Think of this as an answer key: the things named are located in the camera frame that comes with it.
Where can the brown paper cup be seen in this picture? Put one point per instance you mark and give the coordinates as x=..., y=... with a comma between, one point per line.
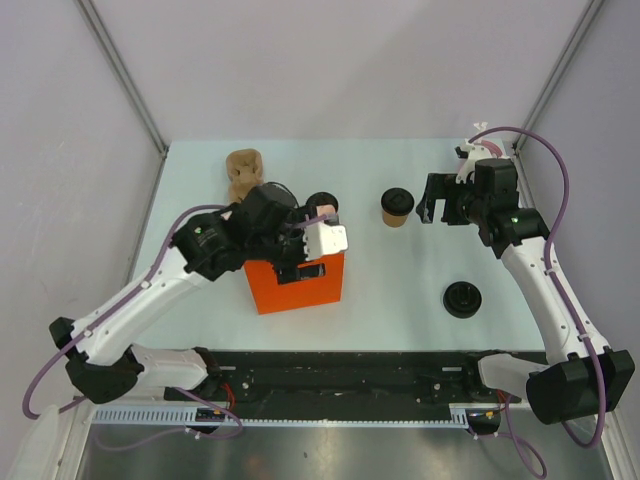
x=393, y=220

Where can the orange paper bag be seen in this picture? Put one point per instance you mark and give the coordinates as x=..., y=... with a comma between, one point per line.
x=270, y=297

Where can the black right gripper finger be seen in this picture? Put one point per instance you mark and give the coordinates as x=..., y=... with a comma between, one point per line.
x=436, y=188
x=452, y=214

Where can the black cup lid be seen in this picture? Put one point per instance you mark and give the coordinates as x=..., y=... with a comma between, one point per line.
x=323, y=198
x=397, y=201

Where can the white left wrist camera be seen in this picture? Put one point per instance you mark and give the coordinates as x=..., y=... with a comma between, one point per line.
x=321, y=239

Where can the brown pulp cup carrier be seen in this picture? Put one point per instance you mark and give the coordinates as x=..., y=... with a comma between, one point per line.
x=245, y=170

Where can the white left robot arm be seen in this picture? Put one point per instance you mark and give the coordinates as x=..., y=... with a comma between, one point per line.
x=204, y=243

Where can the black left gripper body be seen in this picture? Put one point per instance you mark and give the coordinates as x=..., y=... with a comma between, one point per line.
x=286, y=246

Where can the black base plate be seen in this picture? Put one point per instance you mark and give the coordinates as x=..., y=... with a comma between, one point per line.
x=434, y=375

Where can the stack of black lids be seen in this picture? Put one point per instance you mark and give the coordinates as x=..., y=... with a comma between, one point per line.
x=462, y=299

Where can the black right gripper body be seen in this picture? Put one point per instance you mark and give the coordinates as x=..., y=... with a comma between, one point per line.
x=471, y=204

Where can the pink cylindrical holder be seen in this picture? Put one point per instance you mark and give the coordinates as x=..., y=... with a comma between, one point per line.
x=491, y=147

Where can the white cable duct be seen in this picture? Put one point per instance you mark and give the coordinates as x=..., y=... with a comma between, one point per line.
x=200, y=416

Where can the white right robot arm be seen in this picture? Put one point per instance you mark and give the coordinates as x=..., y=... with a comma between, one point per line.
x=583, y=375

